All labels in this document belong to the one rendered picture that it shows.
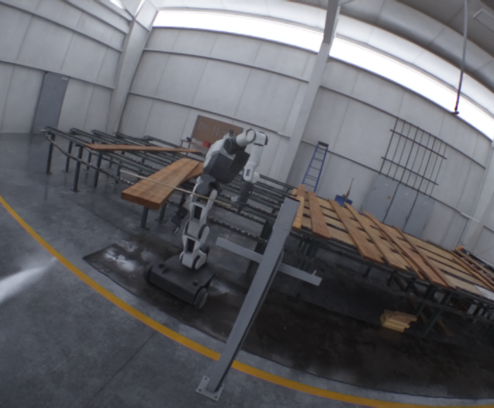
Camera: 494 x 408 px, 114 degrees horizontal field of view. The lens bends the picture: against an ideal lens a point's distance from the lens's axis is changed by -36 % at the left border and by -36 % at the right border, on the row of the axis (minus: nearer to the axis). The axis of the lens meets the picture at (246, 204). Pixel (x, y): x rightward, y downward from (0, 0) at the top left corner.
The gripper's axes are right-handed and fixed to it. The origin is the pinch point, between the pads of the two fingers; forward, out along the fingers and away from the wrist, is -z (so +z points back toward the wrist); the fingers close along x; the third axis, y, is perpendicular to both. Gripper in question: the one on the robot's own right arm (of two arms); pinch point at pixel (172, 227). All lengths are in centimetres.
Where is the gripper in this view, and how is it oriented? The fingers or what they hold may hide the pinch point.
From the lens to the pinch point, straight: 215.9
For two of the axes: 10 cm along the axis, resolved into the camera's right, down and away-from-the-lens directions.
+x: -7.4, -6.0, -3.0
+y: 3.9, -0.1, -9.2
